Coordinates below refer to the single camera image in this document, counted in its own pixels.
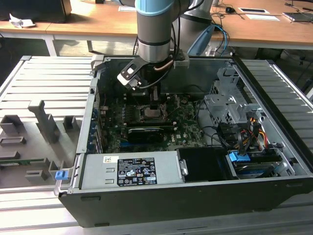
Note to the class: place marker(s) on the grey parts rack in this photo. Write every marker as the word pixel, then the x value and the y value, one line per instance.
pixel 31 149

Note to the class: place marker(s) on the black monitor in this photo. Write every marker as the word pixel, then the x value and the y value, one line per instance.
pixel 36 11

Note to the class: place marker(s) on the grey laptop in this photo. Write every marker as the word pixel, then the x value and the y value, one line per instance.
pixel 299 16

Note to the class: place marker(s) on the black graphics card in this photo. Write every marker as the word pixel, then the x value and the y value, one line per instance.
pixel 145 135

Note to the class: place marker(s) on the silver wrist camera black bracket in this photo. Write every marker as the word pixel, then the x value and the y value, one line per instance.
pixel 128 73

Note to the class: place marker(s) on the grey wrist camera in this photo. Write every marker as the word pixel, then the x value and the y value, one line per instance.
pixel 182 62

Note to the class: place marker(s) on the silver topped CPU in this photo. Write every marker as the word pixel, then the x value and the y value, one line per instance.
pixel 152 114

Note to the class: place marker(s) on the white framed desk grommet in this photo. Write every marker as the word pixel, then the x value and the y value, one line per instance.
pixel 254 10

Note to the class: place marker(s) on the grey plastic case latch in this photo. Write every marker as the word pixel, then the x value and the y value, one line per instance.
pixel 96 61

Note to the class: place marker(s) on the hard disk in blue carrier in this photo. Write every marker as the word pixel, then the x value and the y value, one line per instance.
pixel 238 156

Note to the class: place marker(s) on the blue plastic case latch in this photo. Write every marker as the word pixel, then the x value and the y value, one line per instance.
pixel 61 175

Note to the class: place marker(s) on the black PC case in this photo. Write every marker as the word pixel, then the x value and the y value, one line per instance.
pixel 171 208

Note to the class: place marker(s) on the crumpled white paper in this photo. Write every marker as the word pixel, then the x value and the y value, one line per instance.
pixel 20 22

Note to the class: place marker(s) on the grey power supply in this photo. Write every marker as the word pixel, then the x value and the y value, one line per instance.
pixel 95 171

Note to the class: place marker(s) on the wooden desk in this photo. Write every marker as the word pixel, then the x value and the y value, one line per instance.
pixel 41 28
pixel 97 22

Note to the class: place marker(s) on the silver perforated drive cage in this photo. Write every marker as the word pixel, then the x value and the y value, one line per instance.
pixel 221 102

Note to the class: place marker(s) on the pale blue teach pendant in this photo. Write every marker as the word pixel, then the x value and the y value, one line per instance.
pixel 200 41

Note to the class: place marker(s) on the green motherboard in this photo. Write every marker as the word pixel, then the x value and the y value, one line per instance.
pixel 188 132

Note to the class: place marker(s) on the black computer mouse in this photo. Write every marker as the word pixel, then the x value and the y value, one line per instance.
pixel 230 10

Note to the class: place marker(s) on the white paper sheet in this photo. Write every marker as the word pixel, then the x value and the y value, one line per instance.
pixel 262 17
pixel 127 8

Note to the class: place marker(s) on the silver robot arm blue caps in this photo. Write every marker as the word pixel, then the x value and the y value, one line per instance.
pixel 152 29

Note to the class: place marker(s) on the green RAM stick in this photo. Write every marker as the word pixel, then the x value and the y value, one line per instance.
pixel 22 161

